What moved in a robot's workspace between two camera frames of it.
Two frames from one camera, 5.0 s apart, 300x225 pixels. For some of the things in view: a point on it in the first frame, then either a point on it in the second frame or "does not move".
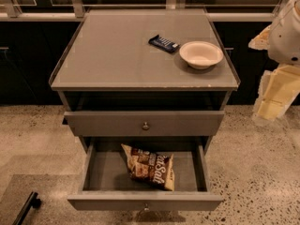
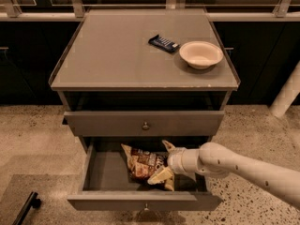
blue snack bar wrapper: (163, 43) does not move
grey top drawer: (144, 123) does not move
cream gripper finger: (262, 40) -> (182, 159)
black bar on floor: (32, 202) does not move
